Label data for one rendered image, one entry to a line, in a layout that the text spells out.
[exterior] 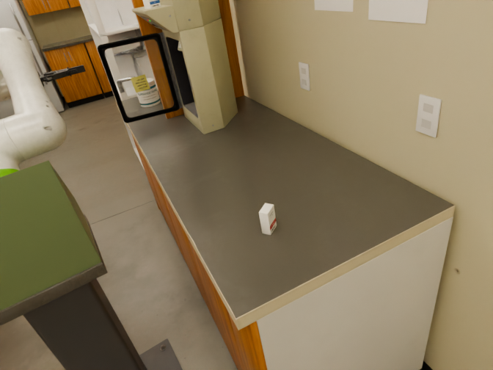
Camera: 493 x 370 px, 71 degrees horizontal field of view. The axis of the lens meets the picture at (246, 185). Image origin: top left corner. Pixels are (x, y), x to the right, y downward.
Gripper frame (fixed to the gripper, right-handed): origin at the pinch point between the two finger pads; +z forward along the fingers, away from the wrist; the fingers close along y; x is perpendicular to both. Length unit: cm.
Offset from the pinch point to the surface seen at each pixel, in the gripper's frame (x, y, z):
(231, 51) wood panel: 10, -2, 80
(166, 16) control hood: -17, -39, 40
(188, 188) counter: 37, -81, 22
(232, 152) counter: 37, -66, 47
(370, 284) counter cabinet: 51, -142, 53
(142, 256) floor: 130, 13, -7
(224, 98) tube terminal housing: 24, -33, 60
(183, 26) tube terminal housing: -12, -39, 46
